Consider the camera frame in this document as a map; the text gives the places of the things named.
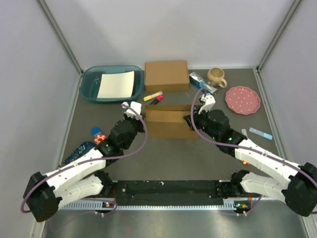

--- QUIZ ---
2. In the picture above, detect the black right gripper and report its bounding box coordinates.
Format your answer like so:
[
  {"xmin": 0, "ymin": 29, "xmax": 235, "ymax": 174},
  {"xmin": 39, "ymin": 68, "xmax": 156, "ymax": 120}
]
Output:
[{"xmin": 183, "ymin": 106, "xmax": 219, "ymax": 141}]

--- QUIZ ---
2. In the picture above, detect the brown cardboard box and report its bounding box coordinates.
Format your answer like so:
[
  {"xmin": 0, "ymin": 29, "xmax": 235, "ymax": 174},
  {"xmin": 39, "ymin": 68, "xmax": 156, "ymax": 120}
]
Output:
[
  {"xmin": 145, "ymin": 104, "xmax": 199, "ymax": 139},
  {"xmin": 145, "ymin": 60, "xmax": 190, "ymax": 92}
]

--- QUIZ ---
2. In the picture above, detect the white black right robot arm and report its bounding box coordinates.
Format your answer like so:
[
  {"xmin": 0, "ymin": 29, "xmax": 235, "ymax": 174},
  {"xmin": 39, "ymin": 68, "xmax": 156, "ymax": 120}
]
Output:
[{"xmin": 183, "ymin": 108, "xmax": 317, "ymax": 217}]

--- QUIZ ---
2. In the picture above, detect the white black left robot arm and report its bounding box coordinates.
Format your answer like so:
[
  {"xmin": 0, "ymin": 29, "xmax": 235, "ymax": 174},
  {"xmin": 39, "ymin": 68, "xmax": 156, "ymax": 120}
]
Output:
[{"xmin": 21, "ymin": 115, "xmax": 148, "ymax": 222}]

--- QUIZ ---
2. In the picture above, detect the closed brown cardboard box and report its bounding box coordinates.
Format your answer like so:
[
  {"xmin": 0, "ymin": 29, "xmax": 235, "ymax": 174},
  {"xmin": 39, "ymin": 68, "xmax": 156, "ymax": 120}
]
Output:
[{"xmin": 145, "ymin": 60, "xmax": 190, "ymax": 92}]

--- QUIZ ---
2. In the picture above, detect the pink plush flower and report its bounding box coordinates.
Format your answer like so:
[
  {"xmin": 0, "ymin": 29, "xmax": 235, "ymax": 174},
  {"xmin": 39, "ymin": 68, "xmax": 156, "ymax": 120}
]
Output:
[{"xmin": 94, "ymin": 134, "xmax": 107, "ymax": 144}]

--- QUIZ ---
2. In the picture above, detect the orange grey marker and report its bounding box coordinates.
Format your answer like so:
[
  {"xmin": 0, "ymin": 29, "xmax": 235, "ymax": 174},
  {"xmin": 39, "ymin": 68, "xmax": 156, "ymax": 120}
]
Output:
[{"xmin": 241, "ymin": 129, "xmax": 248, "ymax": 137}]

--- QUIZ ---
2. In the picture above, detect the dark blue patterned pouch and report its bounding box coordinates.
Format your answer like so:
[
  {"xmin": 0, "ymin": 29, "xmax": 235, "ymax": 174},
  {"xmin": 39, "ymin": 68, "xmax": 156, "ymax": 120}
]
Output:
[{"xmin": 63, "ymin": 141, "xmax": 95, "ymax": 165}]

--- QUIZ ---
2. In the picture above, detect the pink dotted plate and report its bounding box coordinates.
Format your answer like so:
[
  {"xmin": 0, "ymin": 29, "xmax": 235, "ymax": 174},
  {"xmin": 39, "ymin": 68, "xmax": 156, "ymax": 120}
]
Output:
[{"xmin": 225, "ymin": 86, "xmax": 261, "ymax": 116}]

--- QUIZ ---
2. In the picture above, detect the light blue marker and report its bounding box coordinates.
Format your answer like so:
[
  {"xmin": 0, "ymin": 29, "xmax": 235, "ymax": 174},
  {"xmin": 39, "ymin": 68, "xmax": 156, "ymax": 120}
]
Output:
[{"xmin": 249, "ymin": 127, "xmax": 273, "ymax": 140}]

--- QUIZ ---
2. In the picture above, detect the yellow highlighter pen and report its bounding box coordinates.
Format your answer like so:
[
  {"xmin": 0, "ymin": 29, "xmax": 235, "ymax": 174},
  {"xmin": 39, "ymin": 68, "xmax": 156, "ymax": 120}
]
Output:
[{"xmin": 143, "ymin": 91, "xmax": 163, "ymax": 102}]

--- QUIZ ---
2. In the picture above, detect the orange plush flower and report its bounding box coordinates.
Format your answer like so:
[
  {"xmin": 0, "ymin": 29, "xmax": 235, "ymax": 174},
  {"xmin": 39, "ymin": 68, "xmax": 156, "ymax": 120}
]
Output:
[{"xmin": 241, "ymin": 160, "xmax": 250, "ymax": 165}]

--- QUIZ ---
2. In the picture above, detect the blue toothbrush package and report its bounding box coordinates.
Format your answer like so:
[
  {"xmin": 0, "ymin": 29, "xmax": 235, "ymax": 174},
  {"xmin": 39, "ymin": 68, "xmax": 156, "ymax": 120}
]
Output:
[{"xmin": 189, "ymin": 72, "xmax": 217, "ymax": 94}]

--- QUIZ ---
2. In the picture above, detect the white paper sheet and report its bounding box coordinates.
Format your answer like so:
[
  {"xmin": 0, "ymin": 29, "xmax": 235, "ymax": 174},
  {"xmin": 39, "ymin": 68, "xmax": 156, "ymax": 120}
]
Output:
[{"xmin": 97, "ymin": 71, "xmax": 135, "ymax": 99}]

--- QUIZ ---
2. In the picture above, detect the beige ceramic mug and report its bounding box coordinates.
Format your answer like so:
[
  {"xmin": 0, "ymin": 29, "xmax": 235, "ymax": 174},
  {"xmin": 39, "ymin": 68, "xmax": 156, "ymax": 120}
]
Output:
[{"xmin": 207, "ymin": 67, "xmax": 227, "ymax": 88}]

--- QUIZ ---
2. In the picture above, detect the black pink highlighter pen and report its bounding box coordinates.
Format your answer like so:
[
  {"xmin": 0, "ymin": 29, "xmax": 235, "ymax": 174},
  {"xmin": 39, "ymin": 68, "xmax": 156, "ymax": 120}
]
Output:
[{"xmin": 150, "ymin": 95, "xmax": 163, "ymax": 105}]

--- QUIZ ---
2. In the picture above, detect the teal plastic bin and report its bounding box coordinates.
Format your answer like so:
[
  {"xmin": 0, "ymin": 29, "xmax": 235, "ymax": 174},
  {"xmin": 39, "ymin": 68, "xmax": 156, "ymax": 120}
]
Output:
[{"xmin": 79, "ymin": 65, "xmax": 145, "ymax": 103}]

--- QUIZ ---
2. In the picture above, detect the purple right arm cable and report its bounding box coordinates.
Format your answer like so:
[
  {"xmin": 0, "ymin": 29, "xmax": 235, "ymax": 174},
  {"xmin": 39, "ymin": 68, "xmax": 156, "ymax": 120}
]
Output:
[{"xmin": 190, "ymin": 88, "xmax": 317, "ymax": 216}]

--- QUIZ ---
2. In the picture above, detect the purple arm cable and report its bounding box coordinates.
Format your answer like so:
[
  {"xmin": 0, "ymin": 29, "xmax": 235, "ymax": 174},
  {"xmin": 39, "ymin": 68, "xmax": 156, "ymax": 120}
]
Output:
[
  {"xmin": 21, "ymin": 103, "xmax": 149, "ymax": 219},
  {"xmin": 190, "ymin": 88, "xmax": 317, "ymax": 216}
]

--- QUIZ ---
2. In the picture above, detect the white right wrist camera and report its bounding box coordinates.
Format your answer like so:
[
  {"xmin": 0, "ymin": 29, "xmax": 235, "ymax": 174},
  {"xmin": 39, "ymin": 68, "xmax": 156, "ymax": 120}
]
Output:
[{"xmin": 199, "ymin": 93, "xmax": 215, "ymax": 114}]

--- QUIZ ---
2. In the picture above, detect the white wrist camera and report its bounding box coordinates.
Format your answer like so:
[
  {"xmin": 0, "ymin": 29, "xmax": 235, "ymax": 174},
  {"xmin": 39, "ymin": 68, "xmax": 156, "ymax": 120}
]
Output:
[
  {"xmin": 199, "ymin": 93, "xmax": 215, "ymax": 114},
  {"xmin": 121, "ymin": 101, "xmax": 142, "ymax": 120}
]

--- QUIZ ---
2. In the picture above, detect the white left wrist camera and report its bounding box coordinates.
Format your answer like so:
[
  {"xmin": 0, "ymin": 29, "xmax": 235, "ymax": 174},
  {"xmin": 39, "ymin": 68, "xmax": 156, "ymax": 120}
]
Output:
[{"xmin": 121, "ymin": 101, "xmax": 142, "ymax": 120}]

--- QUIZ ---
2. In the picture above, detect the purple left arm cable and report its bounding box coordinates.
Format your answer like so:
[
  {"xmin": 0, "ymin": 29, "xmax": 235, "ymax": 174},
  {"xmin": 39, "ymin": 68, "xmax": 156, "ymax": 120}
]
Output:
[{"xmin": 21, "ymin": 103, "xmax": 149, "ymax": 219}]

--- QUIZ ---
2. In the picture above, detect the grey slotted cable duct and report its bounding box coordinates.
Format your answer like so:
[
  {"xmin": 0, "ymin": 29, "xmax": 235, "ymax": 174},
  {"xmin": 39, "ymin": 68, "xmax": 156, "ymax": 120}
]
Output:
[{"xmin": 62, "ymin": 200, "xmax": 250, "ymax": 211}]

